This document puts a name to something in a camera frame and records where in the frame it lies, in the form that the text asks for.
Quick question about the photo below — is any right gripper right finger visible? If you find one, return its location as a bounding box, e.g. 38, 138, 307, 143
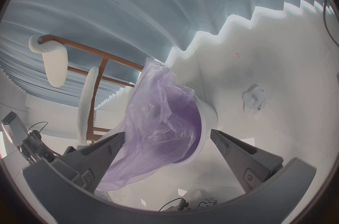
210, 130, 284, 193

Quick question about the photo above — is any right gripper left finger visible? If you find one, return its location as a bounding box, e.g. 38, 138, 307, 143
64, 132, 126, 193

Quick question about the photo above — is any white paper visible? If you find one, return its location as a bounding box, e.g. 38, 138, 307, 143
242, 87, 266, 117

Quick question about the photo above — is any purple plastic bag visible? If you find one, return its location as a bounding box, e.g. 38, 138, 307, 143
95, 57, 202, 192

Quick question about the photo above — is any white trash bin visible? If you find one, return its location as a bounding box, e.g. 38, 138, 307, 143
169, 95, 218, 167

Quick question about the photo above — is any white cushioned wooden chair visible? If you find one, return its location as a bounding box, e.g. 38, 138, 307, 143
29, 33, 145, 146

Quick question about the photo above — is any pale blue curtain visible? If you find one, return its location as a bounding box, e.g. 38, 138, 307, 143
1, 0, 333, 112

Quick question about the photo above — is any black cable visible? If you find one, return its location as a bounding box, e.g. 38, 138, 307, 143
323, 0, 339, 47

